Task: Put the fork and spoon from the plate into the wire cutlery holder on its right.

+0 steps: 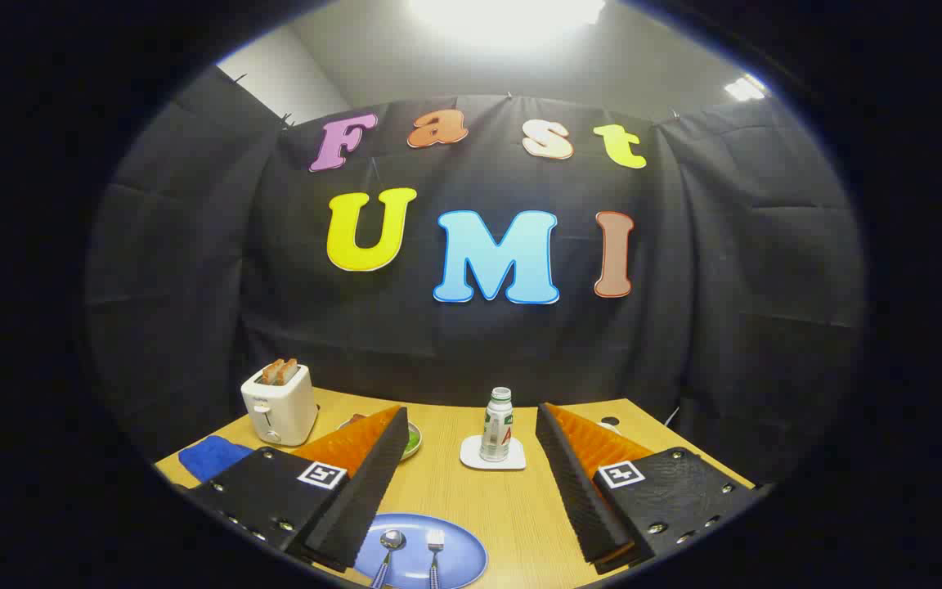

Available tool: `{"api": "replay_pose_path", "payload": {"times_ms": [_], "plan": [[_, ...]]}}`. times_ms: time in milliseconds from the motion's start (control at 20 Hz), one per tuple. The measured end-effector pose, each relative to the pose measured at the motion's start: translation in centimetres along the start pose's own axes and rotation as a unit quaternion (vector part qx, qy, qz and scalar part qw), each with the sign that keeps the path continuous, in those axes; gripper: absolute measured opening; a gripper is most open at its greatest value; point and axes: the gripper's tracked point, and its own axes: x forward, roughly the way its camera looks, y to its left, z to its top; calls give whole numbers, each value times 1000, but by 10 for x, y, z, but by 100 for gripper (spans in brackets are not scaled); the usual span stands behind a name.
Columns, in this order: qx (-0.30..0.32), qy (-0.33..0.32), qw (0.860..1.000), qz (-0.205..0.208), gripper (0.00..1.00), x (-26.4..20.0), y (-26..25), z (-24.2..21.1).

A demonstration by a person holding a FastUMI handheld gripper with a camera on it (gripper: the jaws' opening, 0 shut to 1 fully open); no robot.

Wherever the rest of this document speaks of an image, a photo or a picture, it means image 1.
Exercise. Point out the blue folded towel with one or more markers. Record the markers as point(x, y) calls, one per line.
point(213, 456)

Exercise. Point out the brown toast slice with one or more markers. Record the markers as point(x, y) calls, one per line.
point(271, 373)
point(289, 370)

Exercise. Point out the oval food plate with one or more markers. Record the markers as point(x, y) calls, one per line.
point(419, 448)

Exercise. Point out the green lettuce leaf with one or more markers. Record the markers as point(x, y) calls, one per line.
point(411, 442)

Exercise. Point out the white square coaster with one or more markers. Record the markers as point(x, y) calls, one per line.
point(471, 460)

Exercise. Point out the white drink bottle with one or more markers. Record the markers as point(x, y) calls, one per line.
point(496, 429)

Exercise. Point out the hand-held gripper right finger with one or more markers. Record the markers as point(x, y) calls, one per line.
point(573, 491)

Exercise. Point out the ceiling light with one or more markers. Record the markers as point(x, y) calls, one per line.
point(745, 88)
point(504, 16)

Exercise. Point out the blue round plate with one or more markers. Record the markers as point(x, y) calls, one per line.
point(459, 556)

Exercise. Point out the white toaster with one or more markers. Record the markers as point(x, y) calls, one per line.
point(283, 409)

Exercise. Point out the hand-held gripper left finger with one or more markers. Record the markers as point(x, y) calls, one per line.
point(373, 491)

